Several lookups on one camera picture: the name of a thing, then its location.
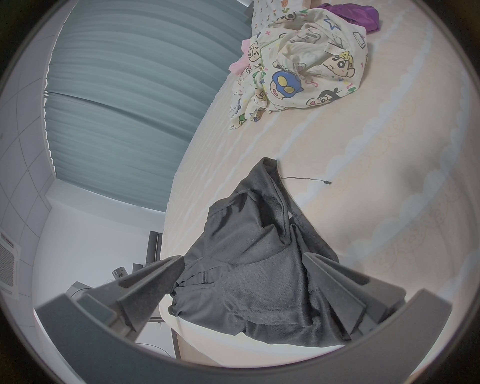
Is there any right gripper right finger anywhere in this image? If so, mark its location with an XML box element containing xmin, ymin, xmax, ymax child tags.
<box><xmin>302</xmin><ymin>252</ymin><xmax>407</xmax><ymax>336</ymax></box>

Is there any white printed pillow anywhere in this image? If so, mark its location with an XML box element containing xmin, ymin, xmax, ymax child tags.
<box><xmin>250</xmin><ymin>0</ymin><xmax>312</xmax><ymax>29</ymax></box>

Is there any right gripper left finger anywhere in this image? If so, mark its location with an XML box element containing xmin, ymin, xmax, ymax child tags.
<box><xmin>80</xmin><ymin>255</ymin><xmax>186</xmax><ymax>334</ymax></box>

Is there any black T-shirt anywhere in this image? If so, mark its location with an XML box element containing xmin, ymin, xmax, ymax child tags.
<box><xmin>168</xmin><ymin>157</ymin><xmax>355</xmax><ymax>347</ymax></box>

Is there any purple garment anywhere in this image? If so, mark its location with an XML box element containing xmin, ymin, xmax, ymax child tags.
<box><xmin>319</xmin><ymin>3</ymin><xmax>380</xmax><ymax>34</ymax></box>

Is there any pink garment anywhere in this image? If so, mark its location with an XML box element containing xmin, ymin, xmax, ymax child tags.
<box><xmin>229</xmin><ymin>37</ymin><xmax>252</xmax><ymax>76</ymax></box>

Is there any white printed pyjama garment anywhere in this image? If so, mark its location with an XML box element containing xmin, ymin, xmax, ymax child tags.
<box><xmin>229</xmin><ymin>7</ymin><xmax>370</xmax><ymax>131</ymax></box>

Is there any bed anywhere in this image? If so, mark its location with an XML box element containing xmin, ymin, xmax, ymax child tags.
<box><xmin>159</xmin><ymin>0</ymin><xmax>479</xmax><ymax>370</ymax></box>

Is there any blue-green curtain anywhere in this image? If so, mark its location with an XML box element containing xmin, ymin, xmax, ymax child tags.
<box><xmin>43</xmin><ymin>92</ymin><xmax>211</xmax><ymax>214</ymax></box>
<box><xmin>45</xmin><ymin>0</ymin><xmax>252</xmax><ymax>113</ymax></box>

